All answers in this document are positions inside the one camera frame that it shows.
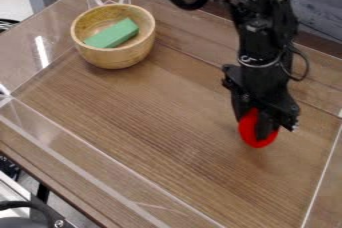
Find wooden bowl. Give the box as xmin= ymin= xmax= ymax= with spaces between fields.
xmin=69 ymin=4 xmax=156 ymax=69

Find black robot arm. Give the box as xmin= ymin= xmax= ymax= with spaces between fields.
xmin=177 ymin=0 xmax=299 ymax=148

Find green rectangular block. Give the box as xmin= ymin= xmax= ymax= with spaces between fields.
xmin=83 ymin=18 xmax=138 ymax=48

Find red plush fruit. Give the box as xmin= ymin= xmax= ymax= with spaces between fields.
xmin=237 ymin=108 xmax=279 ymax=148

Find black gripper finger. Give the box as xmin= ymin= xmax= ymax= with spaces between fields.
xmin=254 ymin=110 xmax=279 ymax=141
xmin=230 ymin=89 xmax=253 ymax=120

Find clear acrylic tray walls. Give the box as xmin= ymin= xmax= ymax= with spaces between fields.
xmin=0 ymin=0 xmax=342 ymax=228

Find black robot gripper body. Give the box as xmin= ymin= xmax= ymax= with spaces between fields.
xmin=220 ymin=21 xmax=301 ymax=132

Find black metal table leg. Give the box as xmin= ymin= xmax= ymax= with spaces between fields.
xmin=35 ymin=184 xmax=49 ymax=203

